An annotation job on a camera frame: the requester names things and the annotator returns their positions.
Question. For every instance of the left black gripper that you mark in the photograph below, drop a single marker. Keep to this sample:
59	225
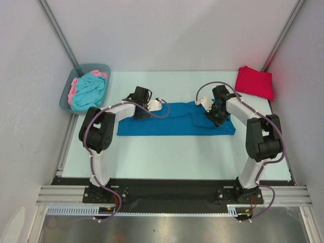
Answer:
146	114

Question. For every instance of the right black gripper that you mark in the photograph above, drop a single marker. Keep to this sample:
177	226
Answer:
215	119

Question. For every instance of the dark blue t shirt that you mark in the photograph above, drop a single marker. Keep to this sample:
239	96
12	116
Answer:
185	119

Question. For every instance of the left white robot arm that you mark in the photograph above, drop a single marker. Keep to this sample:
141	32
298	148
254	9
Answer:
97	129

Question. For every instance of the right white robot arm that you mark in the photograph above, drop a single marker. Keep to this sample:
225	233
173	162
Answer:
264	139

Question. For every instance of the folded red t shirt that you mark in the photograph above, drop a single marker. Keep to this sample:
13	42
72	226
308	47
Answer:
253	82

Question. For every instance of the light blue t shirt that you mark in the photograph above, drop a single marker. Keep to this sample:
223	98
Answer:
88	93

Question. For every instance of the teal plastic basket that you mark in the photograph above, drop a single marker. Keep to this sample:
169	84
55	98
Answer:
78	72

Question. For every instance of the pink t shirt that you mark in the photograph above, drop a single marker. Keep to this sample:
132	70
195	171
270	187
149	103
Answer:
73	88

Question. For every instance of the black front mat strip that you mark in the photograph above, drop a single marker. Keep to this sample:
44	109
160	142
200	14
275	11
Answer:
171	207

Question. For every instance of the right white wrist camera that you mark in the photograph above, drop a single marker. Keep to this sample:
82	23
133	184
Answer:
206	103

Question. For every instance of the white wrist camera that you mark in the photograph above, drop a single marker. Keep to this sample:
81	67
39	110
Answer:
155	104
206	103

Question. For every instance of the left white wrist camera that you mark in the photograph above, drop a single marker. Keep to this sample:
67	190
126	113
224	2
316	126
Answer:
155	104

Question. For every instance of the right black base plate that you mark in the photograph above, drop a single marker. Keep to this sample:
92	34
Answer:
235	195

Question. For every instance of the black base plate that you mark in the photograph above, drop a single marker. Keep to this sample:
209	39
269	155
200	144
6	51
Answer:
235	195
98	195

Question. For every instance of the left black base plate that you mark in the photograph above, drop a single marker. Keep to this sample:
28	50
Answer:
98	195

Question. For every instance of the right slotted cable duct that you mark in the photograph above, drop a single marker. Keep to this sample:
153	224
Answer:
239	210

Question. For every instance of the slotted cable duct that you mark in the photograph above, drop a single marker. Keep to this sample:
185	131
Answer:
239	210
80	210

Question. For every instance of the aluminium front rail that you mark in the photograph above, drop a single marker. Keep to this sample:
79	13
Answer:
280	196

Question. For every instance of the left slotted cable duct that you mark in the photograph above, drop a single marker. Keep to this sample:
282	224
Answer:
80	210

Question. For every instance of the right aluminium corner post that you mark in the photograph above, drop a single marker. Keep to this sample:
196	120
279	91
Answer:
297	9

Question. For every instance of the aluminium corner post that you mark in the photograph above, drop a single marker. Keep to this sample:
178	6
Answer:
49	14
297	9

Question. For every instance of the left aluminium corner post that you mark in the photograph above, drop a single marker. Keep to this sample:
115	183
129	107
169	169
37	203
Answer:
49	14

